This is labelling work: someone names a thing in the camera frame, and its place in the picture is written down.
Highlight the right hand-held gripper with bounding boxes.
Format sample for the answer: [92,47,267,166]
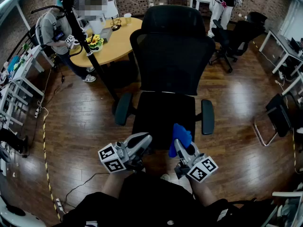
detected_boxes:
[174,138,219,183]

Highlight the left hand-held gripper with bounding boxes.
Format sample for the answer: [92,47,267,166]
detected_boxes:
[98,132,153,174]

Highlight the blue cloth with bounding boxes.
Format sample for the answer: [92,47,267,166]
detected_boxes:
[168,123,193,158]

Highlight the black office chair seat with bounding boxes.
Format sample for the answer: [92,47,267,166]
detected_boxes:
[132,91,196,151]

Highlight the person's left forearm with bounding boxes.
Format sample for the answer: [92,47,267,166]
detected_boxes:
[103,171,133,198]

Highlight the person's right forearm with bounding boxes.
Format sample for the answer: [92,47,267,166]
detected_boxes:
[189,178,218,207]

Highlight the dark grey chair armrest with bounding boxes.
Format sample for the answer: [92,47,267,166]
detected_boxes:
[115,93,134,127]
[201,99,215,135]

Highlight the person's black clothing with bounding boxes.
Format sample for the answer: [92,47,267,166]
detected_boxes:
[52,171,237,227]

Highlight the black waist pack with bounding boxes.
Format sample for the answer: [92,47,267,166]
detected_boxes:
[208,197,277,227]

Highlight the black cantilever chair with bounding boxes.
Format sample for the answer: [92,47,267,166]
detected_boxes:
[253,93,296,147]

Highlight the black mesh chair backrest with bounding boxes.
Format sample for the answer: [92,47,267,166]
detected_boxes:
[129,28,216,96]

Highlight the round wooden table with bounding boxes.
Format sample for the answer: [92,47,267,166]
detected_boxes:
[69,17,143,68]

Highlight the sunflower bouquet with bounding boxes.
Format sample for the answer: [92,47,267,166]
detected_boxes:
[85,34,105,53]

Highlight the grey tissue box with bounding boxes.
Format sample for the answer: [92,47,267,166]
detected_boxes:
[100,27,113,44]

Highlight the white metal rack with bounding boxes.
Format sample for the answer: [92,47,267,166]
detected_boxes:
[0,44,45,137]

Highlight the white shade table lamp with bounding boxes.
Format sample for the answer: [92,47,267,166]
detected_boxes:
[104,0,122,32]

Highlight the white kettle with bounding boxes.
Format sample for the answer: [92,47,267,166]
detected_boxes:
[89,17,106,34]

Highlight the white round device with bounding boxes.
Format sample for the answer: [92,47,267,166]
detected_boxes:
[0,192,45,227]

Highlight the black office chair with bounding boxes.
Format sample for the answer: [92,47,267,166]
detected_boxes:
[209,11,268,73]

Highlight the white office desk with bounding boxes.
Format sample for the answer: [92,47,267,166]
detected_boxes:
[259,29,303,77]

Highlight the black laptop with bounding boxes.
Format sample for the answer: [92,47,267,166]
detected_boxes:
[290,37,303,53]

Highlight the black floor cable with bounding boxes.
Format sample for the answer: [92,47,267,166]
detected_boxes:
[63,172,109,208]

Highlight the white frame chair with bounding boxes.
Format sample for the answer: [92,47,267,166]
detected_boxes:
[272,190,303,227]

